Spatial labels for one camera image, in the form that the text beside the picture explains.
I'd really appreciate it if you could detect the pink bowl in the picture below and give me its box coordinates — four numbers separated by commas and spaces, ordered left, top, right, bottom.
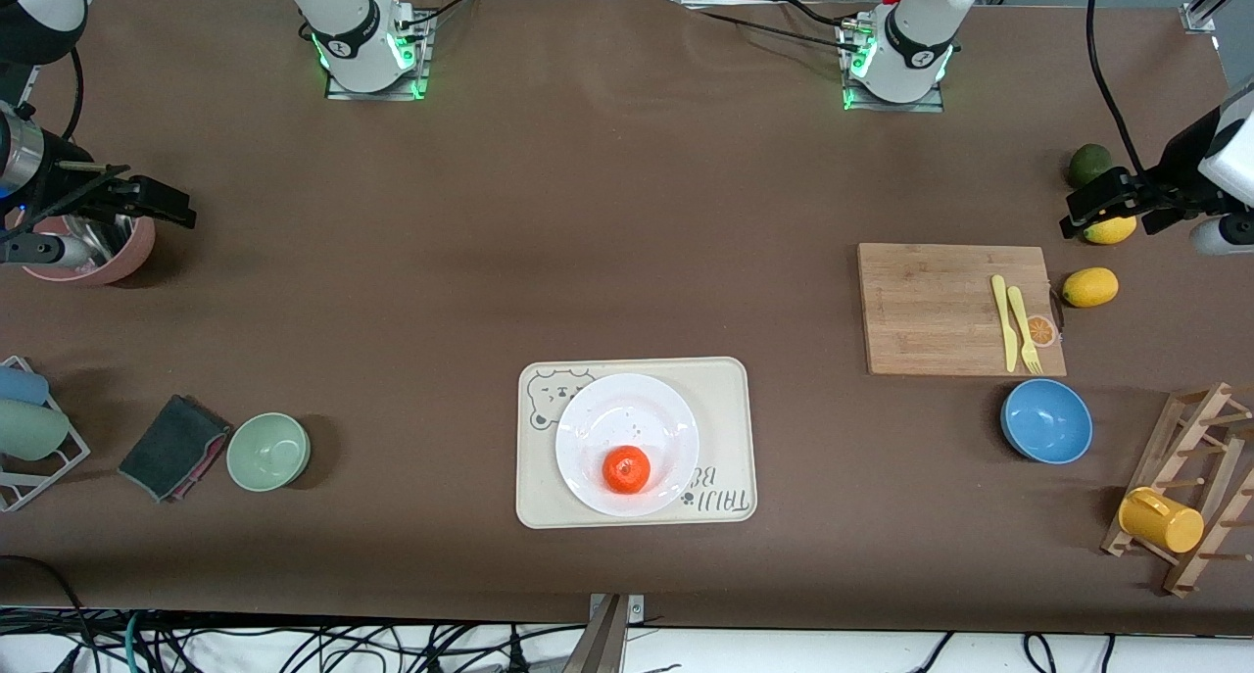
22, 213, 157, 287

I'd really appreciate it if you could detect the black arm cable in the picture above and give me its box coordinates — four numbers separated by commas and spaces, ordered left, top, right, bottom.
1086, 0, 1144, 176
61, 46, 85, 143

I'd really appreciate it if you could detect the blue cup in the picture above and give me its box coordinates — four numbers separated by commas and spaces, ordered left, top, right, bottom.
0, 364, 50, 407

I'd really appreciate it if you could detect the grey metal strut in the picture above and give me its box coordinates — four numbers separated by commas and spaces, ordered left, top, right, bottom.
560, 595, 630, 673

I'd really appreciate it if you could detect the yellow lemon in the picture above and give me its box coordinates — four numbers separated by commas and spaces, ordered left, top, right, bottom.
1062, 267, 1120, 309
1083, 215, 1138, 246

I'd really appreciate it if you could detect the black base cable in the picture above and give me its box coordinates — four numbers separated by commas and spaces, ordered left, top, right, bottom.
397, 0, 483, 33
681, 0, 855, 53
782, 0, 855, 29

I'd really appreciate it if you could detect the dark green avocado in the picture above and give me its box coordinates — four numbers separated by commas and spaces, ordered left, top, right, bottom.
1066, 143, 1118, 190

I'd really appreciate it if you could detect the white wire cup rack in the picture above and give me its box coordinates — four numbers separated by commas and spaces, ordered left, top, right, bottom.
0, 356, 92, 513

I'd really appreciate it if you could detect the yellow plastic fork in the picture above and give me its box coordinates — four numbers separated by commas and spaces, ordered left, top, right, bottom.
1007, 285, 1044, 375

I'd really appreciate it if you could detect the wooden peg mug rack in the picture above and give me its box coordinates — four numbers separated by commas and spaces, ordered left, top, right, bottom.
1101, 382, 1254, 598

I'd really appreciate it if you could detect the pale green cup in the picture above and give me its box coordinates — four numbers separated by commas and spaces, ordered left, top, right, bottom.
0, 399, 72, 461

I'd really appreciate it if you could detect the wooden cutting board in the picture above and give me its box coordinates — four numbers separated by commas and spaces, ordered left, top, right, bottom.
857, 243, 1068, 377

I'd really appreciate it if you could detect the blue bowl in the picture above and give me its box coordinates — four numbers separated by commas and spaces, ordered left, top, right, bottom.
1000, 378, 1094, 465

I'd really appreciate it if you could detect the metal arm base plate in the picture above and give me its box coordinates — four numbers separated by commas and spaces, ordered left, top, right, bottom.
840, 22, 947, 114
326, 7, 433, 102

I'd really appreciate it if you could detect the orange mandarin fruit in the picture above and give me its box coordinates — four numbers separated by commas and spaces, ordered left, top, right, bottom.
602, 445, 652, 495

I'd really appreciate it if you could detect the yellow plastic knife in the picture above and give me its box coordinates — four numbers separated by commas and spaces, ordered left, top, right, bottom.
990, 274, 1021, 373

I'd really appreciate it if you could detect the grey pink folded cloth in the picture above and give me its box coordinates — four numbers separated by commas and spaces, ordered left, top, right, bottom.
118, 394, 233, 504

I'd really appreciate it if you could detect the metal table edge bracket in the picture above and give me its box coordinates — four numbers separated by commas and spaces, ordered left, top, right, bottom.
588, 593, 646, 625

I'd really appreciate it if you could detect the beige bear print tray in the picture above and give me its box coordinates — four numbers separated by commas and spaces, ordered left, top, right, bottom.
515, 357, 758, 530

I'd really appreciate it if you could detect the pale green bowl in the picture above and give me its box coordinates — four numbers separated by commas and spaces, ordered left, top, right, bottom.
226, 412, 312, 493

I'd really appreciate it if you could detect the steel scoop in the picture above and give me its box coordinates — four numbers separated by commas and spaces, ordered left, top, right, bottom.
64, 213, 134, 264

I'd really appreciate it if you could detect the yellow mug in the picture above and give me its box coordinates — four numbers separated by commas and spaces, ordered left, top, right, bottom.
1118, 487, 1205, 554

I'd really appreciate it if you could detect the white round plate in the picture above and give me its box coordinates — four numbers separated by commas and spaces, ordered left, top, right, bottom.
555, 373, 700, 517

